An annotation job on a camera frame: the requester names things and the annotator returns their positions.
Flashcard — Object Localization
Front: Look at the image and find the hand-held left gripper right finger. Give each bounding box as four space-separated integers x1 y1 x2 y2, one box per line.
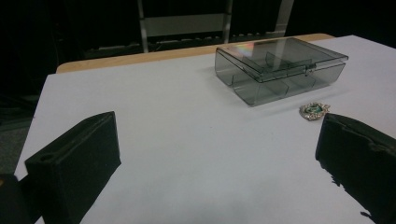
315 112 396 224

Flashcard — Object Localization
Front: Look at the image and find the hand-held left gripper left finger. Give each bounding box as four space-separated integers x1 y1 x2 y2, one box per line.
24 111 122 224

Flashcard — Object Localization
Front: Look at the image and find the clear plastic compartment box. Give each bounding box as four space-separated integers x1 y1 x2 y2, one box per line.
214 36 349 107

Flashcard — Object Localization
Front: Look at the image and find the white table cover sheet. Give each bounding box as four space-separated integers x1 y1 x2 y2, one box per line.
13 35 396 224

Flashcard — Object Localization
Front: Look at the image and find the grey metal stand frame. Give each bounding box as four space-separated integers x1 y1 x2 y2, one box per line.
136 0 295 54

